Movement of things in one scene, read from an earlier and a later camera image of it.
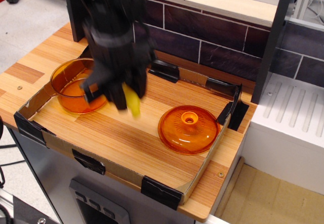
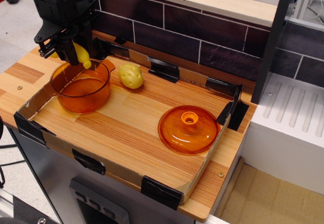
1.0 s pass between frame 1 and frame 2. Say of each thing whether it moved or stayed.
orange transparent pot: stayed
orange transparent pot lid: stayed
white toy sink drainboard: stayed
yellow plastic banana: moved
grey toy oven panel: stayed
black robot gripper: moved
